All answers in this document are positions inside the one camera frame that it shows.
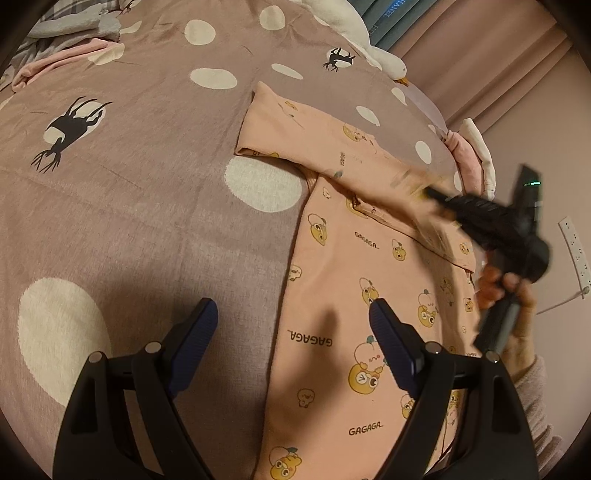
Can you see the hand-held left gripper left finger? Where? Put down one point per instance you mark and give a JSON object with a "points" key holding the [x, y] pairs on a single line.
{"points": [[196, 332]]}

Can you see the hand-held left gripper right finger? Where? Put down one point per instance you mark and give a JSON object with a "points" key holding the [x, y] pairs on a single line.
{"points": [[385, 330]]}

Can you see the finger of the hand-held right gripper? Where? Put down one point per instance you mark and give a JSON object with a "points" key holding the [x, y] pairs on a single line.
{"points": [[441, 196]]}

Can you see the peach cartoon print garment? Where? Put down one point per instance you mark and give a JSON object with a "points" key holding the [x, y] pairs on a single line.
{"points": [[332, 258]]}

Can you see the person's right forearm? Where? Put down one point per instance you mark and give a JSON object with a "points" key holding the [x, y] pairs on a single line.
{"points": [[535, 406]]}

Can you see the person's right hand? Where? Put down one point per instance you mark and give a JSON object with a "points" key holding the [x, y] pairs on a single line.
{"points": [[524, 318]]}

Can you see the folded pink cloth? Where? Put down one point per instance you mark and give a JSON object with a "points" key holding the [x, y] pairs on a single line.
{"points": [[461, 157]]}

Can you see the folded white cloth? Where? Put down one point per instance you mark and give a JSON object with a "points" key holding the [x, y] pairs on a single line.
{"points": [[482, 152]]}

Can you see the white power strip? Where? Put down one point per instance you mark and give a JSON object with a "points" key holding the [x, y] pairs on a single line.
{"points": [[575, 251]]}

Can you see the polka dot deer bedspread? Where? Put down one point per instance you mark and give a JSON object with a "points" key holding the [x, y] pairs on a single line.
{"points": [[161, 207]]}

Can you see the white goose plush toy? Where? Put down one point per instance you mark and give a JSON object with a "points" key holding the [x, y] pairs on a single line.
{"points": [[388, 62]]}

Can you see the pink curtain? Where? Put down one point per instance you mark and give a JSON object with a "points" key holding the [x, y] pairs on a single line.
{"points": [[508, 60]]}

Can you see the blue curtain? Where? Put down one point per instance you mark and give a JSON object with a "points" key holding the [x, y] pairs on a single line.
{"points": [[406, 23]]}

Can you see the crumpled pink cloth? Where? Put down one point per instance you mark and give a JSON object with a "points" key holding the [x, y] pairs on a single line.
{"points": [[60, 57]]}

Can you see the grey cloth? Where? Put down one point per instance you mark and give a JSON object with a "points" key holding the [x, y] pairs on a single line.
{"points": [[87, 23]]}

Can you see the plaid cloth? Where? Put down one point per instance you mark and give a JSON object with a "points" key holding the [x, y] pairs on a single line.
{"points": [[51, 16]]}

